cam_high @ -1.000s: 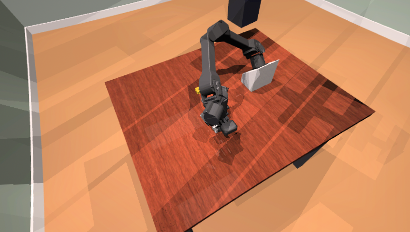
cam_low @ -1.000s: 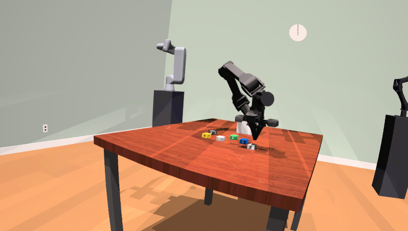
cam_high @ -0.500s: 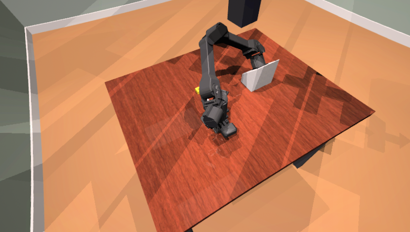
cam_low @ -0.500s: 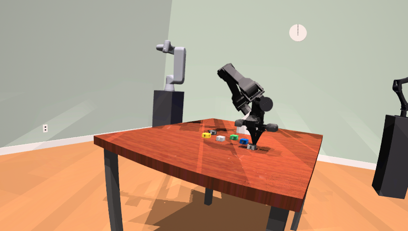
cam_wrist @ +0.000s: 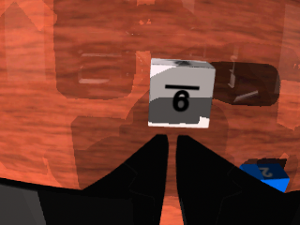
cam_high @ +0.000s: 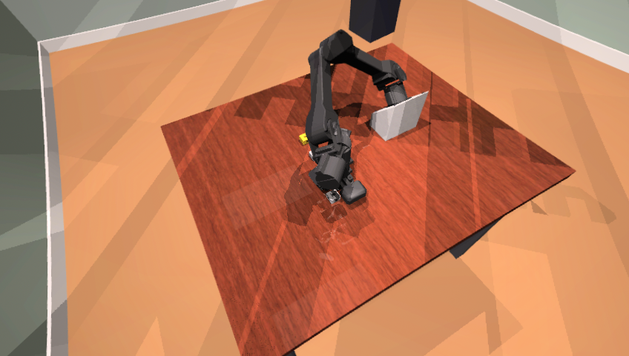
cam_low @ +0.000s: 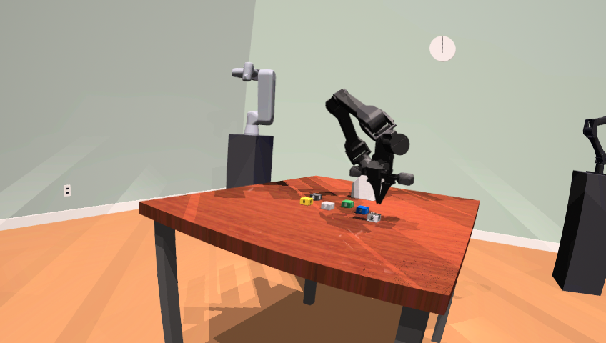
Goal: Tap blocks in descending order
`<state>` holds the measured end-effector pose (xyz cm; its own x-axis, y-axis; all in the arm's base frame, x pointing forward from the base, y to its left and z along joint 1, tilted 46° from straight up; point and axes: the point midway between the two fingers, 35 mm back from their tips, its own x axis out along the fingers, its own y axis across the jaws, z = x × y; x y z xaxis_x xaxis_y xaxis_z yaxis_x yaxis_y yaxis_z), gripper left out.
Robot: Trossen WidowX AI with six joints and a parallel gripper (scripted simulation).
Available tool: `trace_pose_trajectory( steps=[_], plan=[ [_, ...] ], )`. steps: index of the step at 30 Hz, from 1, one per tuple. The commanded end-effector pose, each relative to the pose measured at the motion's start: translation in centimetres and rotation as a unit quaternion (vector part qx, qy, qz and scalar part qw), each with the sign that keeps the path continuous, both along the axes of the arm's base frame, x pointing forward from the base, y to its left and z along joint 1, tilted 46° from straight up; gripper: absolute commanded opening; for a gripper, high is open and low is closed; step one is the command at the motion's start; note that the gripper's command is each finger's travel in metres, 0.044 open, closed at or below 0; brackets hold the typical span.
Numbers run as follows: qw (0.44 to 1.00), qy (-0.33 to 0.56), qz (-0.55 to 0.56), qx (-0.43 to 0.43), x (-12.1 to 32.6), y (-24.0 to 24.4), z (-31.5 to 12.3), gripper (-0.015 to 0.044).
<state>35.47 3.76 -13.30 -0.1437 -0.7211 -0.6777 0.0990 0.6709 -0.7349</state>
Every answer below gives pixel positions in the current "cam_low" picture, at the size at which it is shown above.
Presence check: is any blue block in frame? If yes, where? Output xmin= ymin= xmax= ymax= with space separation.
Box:
xmin=356 ymin=205 xmax=369 ymax=215

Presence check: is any yellow block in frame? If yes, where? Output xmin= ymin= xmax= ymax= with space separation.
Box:
xmin=300 ymin=197 xmax=313 ymax=206

